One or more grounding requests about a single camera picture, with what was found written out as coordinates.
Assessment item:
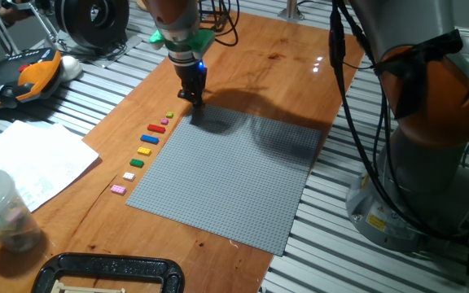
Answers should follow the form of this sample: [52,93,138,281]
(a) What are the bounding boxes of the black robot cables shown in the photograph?
[327,0,469,241]

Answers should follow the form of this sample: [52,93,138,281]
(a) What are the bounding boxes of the black C-clamp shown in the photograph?
[30,251,186,293]

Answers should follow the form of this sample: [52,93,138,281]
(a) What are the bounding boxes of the orange and black teach pendant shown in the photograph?
[0,47,64,111]

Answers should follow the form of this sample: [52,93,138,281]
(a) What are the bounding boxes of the metal post with base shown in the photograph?
[277,0,305,22]

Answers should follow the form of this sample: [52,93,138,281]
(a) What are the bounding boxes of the grey Lego baseplate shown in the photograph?
[125,103,322,257]

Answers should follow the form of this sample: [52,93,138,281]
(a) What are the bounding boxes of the white printed paper sheets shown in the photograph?
[0,120,100,212]

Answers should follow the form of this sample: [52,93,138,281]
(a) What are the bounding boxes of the black filament spool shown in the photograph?
[54,0,130,49]

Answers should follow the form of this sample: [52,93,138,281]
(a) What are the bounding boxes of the thin metal rod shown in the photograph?
[26,6,69,52]

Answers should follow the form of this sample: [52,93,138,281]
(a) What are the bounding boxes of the black wire rack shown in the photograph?
[199,0,240,48]

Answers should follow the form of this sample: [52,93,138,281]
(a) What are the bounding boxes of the clear plastic cup with lid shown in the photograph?
[0,168,43,254]

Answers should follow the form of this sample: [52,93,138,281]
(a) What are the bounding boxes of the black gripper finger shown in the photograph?
[192,81,205,109]
[177,84,195,102]

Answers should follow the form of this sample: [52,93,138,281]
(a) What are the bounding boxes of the person's hand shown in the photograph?
[0,3,31,24]

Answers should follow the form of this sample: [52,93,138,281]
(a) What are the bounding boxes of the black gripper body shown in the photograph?
[173,60,209,87]

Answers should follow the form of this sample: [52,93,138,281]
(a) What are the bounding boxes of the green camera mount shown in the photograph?
[148,28,216,60]

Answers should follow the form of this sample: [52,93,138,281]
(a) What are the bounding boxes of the wooden board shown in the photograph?
[0,10,365,293]

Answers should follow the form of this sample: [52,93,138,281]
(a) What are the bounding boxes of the white computer mouse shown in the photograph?
[60,55,84,82]

